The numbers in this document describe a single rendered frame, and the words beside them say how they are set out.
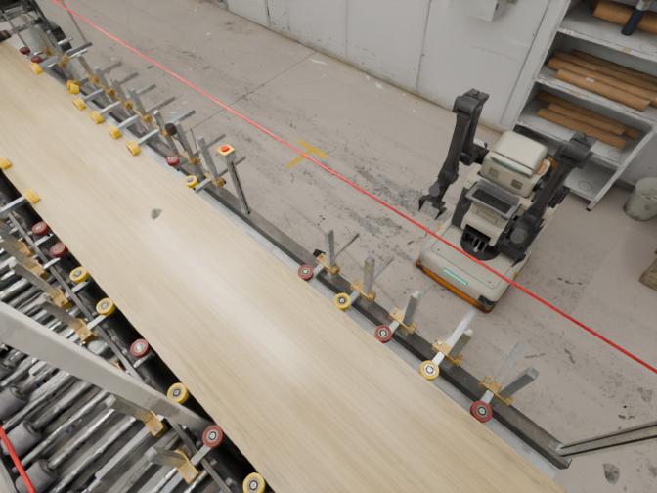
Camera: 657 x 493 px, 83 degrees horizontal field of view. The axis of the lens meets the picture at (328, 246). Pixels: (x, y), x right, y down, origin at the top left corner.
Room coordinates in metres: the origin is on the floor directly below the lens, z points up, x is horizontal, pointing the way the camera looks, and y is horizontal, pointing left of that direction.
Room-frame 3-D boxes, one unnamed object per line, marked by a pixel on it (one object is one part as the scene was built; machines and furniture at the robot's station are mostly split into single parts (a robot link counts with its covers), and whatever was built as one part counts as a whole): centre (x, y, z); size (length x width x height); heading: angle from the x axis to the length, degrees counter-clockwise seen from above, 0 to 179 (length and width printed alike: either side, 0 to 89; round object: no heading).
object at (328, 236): (1.06, -0.01, 0.91); 0.04 x 0.04 x 0.48; 44
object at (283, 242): (1.91, 0.83, 0.67); 5.11 x 0.08 x 0.10; 44
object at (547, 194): (0.99, -0.91, 1.40); 0.11 x 0.06 x 0.43; 44
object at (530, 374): (0.34, -0.70, 0.92); 0.04 x 0.04 x 0.48; 44
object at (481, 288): (1.47, -1.10, 0.16); 0.67 x 0.64 x 0.25; 134
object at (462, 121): (1.30, -0.61, 1.40); 0.11 x 0.06 x 0.43; 45
